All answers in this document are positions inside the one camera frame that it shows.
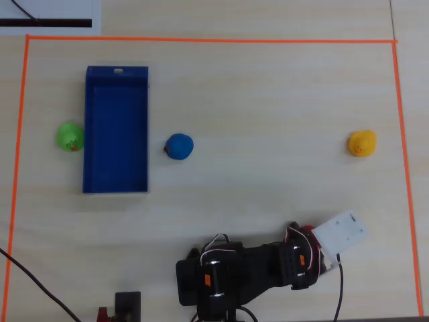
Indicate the red rubber duck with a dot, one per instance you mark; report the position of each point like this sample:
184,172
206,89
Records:
309,229

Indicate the orange tape strip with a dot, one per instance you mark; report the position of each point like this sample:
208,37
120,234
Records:
201,40
406,167
18,151

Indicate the blue plastic box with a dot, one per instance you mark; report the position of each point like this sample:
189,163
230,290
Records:
115,134

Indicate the black table clamp stand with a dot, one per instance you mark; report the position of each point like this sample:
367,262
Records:
127,302

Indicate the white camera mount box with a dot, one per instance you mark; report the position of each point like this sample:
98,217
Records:
342,234

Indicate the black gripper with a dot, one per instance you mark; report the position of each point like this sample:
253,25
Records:
310,232

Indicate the green rubber duck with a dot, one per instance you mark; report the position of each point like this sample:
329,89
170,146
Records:
68,134

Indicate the yellow rubber duck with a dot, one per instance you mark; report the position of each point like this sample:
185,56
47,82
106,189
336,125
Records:
363,142

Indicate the white paper with black bar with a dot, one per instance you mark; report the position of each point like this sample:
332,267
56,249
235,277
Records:
50,8

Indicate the red clamp knob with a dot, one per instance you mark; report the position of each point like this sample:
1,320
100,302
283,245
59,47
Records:
103,315

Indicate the blue rubber duck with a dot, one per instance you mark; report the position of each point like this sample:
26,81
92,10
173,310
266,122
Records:
181,146

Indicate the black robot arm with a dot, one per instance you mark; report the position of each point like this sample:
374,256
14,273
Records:
254,268

